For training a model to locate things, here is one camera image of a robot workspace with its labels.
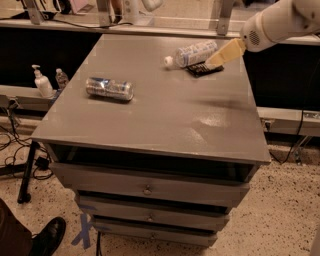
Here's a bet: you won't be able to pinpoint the grey drawer cabinet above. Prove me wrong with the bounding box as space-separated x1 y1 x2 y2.
33 34 270 247

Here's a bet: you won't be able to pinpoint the black stand leg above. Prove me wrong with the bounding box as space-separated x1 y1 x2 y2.
17 141 39 204

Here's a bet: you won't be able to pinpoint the black rxbar chocolate wrapper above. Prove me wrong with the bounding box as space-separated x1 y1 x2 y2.
186 62 224 78

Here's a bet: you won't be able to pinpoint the crushed silver drink can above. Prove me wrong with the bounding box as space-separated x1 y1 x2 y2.
86 77 134 101

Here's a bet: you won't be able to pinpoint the blue tape cross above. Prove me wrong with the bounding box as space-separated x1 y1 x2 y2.
71 213 92 249

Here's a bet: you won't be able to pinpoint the brown trouser leg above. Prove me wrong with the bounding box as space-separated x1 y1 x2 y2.
0 199 32 256

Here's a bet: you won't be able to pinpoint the black floor cables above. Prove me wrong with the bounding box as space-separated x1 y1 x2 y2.
0 99 54 181

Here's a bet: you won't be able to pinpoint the small clear bottle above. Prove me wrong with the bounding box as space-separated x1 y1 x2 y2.
55 68 69 90

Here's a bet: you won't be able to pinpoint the white pump soap bottle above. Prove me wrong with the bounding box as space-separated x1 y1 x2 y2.
32 64 54 98

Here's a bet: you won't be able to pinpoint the clear plastic water bottle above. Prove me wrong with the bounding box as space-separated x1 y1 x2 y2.
164 40 218 68

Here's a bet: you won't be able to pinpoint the black leather shoe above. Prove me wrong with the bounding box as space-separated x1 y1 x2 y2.
28 217 66 256

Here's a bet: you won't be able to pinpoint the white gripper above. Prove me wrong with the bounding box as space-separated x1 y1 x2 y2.
205 11 276 68

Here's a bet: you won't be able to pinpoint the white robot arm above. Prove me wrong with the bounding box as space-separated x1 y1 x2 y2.
205 0 320 69

